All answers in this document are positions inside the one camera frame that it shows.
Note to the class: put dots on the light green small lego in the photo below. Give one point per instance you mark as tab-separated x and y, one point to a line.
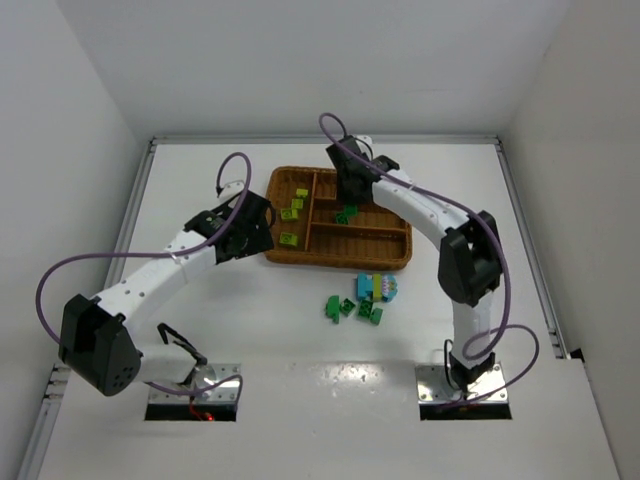
376	316

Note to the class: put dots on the brown wicker divided basket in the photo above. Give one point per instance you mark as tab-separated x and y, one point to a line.
375	239

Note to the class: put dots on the green long lego brick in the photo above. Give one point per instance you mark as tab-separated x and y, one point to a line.
350	210

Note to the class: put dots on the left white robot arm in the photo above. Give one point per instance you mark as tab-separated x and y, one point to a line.
96	339

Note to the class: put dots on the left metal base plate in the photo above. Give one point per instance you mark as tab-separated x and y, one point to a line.
212	383

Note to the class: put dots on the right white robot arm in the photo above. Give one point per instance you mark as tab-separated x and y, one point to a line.
469	269

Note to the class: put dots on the lime lego with hole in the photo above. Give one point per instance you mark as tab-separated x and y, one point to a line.
288	240

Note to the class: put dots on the cyan lego cluster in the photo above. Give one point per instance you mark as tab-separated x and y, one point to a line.
376	287

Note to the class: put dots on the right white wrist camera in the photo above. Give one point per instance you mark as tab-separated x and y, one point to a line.
364	139

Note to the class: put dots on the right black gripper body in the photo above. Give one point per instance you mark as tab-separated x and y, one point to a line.
350	189

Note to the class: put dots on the dark green rounded lego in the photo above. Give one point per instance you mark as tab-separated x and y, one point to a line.
333	308

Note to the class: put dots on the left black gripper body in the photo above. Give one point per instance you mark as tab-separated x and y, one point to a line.
258	220

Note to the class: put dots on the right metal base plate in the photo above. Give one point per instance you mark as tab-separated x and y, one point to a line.
432	387

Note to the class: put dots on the dark green studded lego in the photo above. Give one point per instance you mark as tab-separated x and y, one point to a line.
364	309

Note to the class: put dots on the dark green square lego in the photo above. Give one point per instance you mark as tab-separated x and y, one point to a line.
342	218

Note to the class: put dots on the metal base plate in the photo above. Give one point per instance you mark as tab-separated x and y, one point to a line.
212	383
432	387

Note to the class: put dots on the green small square lego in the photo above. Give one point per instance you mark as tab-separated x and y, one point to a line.
347	307

